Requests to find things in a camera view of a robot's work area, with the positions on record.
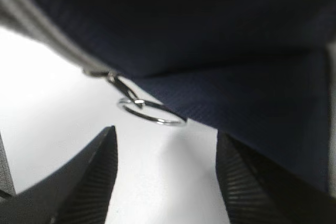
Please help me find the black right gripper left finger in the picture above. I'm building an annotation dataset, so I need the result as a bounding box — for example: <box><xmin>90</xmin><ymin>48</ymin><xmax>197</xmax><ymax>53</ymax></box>
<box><xmin>1</xmin><ymin>126</ymin><xmax>118</xmax><ymax>224</ymax></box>

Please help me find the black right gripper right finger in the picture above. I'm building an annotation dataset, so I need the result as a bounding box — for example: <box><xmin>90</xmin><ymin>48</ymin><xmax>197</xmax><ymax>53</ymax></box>
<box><xmin>216</xmin><ymin>132</ymin><xmax>335</xmax><ymax>224</ymax></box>

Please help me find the navy blue lunch bag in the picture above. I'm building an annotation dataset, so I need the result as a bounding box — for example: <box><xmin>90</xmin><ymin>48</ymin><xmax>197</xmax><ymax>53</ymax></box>
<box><xmin>1</xmin><ymin>0</ymin><xmax>335</xmax><ymax>192</ymax></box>

